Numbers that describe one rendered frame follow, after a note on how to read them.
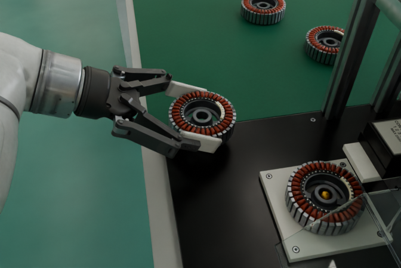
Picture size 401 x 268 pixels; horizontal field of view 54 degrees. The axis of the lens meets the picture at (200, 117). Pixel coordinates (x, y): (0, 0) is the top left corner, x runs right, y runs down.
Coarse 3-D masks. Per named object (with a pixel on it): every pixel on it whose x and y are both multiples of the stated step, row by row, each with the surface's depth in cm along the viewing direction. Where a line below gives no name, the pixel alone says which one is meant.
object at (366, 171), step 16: (368, 128) 53; (384, 128) 52; (400, 128) 52; (352, 144) 55; (368, 144) 53; (384, 144) 50; (400, 144) 50; (352, 160) 53; (368, 160) 53; (384, 160) 50; (400, 160) 49; (368, 176) 51; (384, 176) 50
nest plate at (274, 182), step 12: (288, 168) 64; (348, 168) 64; (264, 180) 63; (276, 180) 63; (276, 192) 61; (276, 204) 60; (276, 216) 58; (288, 216) 58; (288, 228) 57; (300, 228) 57
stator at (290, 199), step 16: (304, 176) 59; (320, 176) 60; (336, 176) 59; (352, 176) 60; (288, 192) 58; (304, 192) 57; (336, 192) 58; (352, 192) 57; (288, 208) 58; (304, 208) 55; (320, 208) 56; (304, 224) 56
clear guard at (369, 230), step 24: (384, 192) 28; (336, 216) 28; (360, 216) 27; (384, 216) 27; (288, 240) 30; (312, 240) 29; (336, 240) 28; (360, 240) 27; (384, 240) 25; (288, 264) 30; (312, 264) 28; (336, 264) 27; (360, 264) 26; (384, 264) 25
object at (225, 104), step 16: (192, 96) 68; (208, 96) 69; (176, 112) 65; (192, 112) 69; (208, 112) 67; (224, 112) 66; (176, 128) 63; (192, 128) 63; (208, 128) 63; (224, 128) 63
